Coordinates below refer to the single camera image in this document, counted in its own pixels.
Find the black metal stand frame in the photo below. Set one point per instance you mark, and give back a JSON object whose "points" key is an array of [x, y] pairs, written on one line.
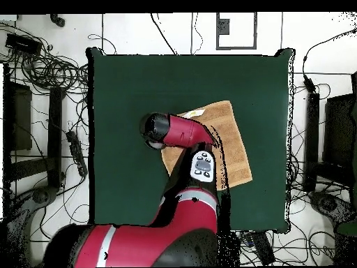
{"points": [[55, 125], [312, 125]]}

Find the dark tripod base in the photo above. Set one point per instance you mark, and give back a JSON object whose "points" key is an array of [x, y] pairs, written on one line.
{"points": [[329, 203], [41, 195]]}

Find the grey square floor frame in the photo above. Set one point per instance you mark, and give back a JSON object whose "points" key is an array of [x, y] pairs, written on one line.
{"points": [[224, 26]]}

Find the black adapter box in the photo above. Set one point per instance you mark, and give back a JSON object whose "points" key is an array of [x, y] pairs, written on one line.
{"points": [[22, 43]]}

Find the wide black power strip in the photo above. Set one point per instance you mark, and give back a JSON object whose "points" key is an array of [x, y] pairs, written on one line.
{"points": [[263, 248]]}

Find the dark green tablecloth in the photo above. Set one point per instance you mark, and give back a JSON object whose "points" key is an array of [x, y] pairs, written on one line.
{"points": [[125, 83]]}

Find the small black curved object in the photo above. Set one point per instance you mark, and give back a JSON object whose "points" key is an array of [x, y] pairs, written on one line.
{"points": [[58, 21]]}

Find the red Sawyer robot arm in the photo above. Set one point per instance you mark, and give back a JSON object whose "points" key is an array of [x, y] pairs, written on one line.
{"points": [[184, 131]]}

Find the tan terry towel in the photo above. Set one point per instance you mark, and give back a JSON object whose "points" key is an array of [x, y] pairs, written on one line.
{"points": [[234, 145]]}

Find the long black power strip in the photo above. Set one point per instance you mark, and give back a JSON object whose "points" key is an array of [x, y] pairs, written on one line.
{"points": [[76, 150]]}

